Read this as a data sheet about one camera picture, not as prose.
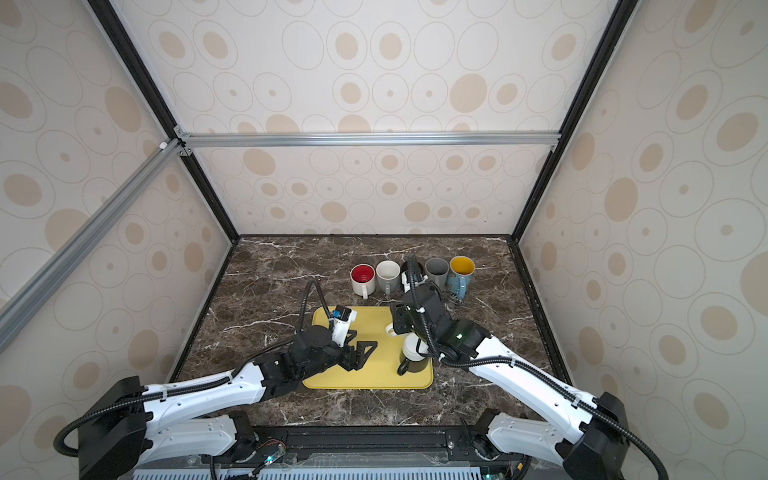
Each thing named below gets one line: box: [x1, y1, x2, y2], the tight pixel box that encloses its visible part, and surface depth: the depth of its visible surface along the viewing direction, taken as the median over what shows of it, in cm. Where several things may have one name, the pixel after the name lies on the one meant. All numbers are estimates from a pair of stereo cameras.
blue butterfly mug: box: [448, 255, 477, 300], surface depth 99 cm
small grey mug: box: [376, 260, 401, 295], surface depth 99 cm
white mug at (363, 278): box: [350, 263, 376, 300], surface depth 101 cm
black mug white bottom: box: [397, 332, 429, 376], surface depth 83 cm
